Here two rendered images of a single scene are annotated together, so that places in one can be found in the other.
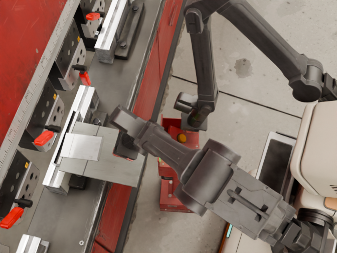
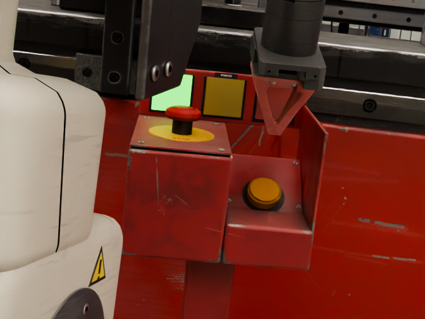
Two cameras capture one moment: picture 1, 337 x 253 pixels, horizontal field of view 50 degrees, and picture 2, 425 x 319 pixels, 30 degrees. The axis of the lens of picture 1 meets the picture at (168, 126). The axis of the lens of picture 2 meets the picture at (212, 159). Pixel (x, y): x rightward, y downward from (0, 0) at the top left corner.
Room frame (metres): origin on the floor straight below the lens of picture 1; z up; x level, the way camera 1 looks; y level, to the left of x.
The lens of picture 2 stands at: (0.43, -0.89, 0.97)
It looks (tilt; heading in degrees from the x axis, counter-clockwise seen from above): 14 degrees down; 82
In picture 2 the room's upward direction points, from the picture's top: 6 degrees clockwise
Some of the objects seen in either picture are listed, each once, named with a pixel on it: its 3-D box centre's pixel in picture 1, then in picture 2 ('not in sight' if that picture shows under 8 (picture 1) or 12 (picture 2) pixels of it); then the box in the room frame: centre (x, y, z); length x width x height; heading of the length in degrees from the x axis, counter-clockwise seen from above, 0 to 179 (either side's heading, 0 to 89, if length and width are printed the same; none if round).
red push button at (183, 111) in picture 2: not in sight; (182, 123); (0.51, -0.05, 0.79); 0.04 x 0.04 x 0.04
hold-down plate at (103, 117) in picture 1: (89, 148); (163, 8); (0.50, 0.29, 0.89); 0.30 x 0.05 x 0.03; 167
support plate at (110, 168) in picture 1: (105, 153); not in sight; (0.44, 0.21, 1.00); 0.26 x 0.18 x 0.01; 77
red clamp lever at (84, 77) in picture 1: (81, 75); not in sight; (0.61, 0.26, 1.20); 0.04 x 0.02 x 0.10; 77
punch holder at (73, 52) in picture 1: (59, 54); not in sight; (0.65, 0.31, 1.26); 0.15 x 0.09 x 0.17; 167
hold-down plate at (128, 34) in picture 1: (130, 29); not in sight; (1.05, 0.16, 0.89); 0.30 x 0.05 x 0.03; 167
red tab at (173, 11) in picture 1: (173, 11); not in sight; (1.44, -0.04, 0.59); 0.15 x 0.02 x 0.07; 167
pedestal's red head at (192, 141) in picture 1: (179, 146); (221, 162); (0.56, -0.04, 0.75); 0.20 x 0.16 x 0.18; 175
